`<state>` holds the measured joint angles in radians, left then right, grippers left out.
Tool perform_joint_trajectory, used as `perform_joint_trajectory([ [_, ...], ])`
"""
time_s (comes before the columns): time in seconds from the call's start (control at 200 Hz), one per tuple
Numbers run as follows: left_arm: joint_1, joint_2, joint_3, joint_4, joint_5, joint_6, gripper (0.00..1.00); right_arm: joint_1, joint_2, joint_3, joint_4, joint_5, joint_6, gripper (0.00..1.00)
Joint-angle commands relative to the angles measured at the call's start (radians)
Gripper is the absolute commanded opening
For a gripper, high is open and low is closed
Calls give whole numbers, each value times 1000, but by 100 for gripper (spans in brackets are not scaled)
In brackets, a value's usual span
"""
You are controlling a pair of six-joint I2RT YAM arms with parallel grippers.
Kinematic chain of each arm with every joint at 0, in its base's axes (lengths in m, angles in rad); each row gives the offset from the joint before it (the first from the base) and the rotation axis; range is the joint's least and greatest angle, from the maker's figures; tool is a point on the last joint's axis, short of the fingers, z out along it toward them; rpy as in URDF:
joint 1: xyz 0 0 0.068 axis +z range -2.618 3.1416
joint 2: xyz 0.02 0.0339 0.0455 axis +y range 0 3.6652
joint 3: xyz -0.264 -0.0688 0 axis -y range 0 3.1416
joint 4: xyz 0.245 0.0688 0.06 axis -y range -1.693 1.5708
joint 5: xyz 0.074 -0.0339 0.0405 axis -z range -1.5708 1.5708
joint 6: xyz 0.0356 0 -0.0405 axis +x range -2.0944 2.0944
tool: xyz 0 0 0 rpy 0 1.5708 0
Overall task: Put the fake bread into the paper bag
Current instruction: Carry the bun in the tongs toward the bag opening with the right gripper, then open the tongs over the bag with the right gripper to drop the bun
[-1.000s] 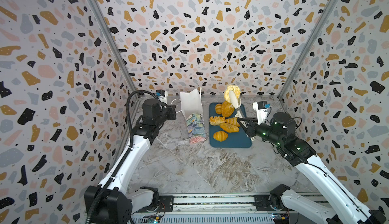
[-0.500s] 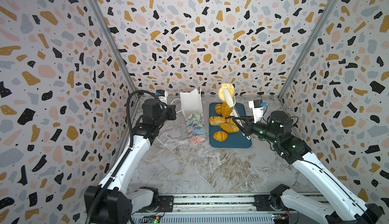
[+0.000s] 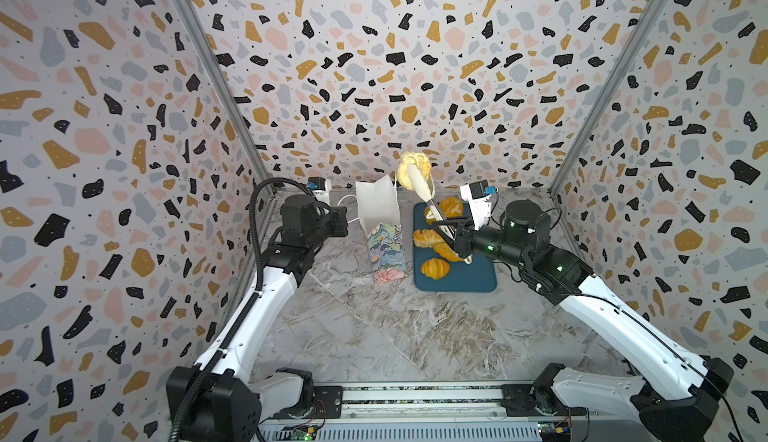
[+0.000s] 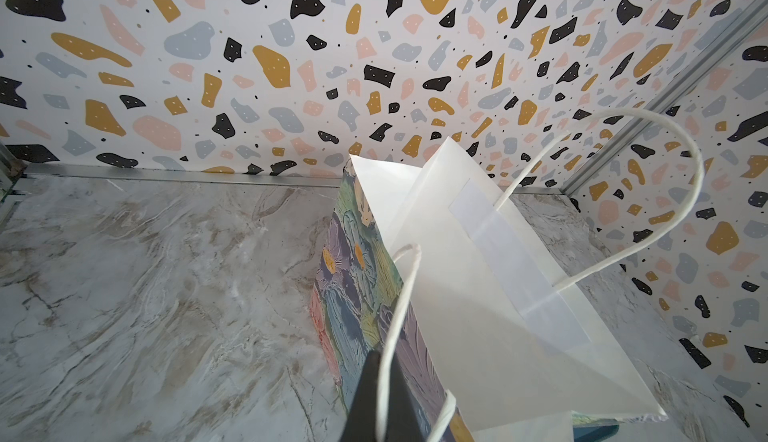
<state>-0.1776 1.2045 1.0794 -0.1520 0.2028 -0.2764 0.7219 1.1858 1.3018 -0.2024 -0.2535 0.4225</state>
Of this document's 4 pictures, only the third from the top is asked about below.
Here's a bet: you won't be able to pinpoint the round striped orange bun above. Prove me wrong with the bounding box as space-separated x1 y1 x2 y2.
420 258 451 280

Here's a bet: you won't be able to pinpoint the floral paper bag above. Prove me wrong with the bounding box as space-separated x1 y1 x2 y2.
336 175 407 284

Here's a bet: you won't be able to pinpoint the metal tongs cream tips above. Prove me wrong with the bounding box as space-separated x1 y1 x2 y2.
406 163 473 265

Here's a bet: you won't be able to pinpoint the pale crackled round bread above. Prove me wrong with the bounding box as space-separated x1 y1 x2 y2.
397 151 431 191

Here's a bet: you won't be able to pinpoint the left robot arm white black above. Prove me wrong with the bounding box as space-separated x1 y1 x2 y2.
166 193 348 441

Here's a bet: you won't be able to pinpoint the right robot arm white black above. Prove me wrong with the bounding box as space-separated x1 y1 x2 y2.
445 200 734 441

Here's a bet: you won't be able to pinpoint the glossy orange oval bread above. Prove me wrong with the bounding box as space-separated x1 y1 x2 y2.
433 242 464 262

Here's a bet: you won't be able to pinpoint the large sugared oval bread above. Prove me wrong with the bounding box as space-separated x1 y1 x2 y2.
438 197 464 218

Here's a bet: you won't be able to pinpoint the twisted glazed pastry bread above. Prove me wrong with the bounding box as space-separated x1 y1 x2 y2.
413 229 445 248

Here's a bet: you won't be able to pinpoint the small striped bun top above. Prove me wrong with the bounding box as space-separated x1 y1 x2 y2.
424 205 437 225

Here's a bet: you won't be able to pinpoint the teal rectangular tray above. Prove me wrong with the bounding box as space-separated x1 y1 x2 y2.
412 201 498 293

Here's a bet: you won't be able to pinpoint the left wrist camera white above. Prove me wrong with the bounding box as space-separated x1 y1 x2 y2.
308 176 332 205

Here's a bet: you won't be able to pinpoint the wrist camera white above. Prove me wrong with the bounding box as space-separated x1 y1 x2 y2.
460 179 497 230
308 176 332 205

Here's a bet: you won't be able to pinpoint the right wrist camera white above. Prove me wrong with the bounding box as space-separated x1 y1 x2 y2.
460 179 497 230

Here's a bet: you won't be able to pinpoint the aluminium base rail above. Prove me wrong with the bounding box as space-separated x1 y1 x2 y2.
161 380 637 442

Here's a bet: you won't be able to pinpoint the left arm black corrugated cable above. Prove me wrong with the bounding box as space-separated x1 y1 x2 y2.
167 176 313 442

